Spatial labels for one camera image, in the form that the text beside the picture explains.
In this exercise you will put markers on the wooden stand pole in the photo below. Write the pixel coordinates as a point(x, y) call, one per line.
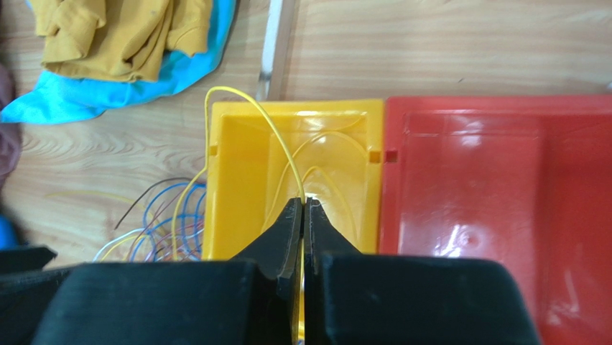
point(275, 50)

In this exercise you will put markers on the blue cloth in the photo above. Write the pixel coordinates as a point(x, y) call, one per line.
point(8, 235)

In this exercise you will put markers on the red plastic bin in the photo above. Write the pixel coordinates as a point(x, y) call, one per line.
point(524, 181)

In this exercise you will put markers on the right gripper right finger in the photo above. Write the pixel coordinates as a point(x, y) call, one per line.
point(357, 298)

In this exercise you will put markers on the mustard yellow shirt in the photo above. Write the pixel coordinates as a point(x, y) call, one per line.
point(119, 41)

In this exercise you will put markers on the yellow plastic bin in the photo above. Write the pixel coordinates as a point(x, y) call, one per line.
point(260, 156)

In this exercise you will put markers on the cyan shirt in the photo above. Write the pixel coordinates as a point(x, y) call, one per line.
point(57, 100)

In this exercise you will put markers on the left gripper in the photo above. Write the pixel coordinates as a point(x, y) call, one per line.
point(26, 291)

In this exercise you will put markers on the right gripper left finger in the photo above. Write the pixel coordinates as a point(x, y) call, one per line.
point(251, 298)

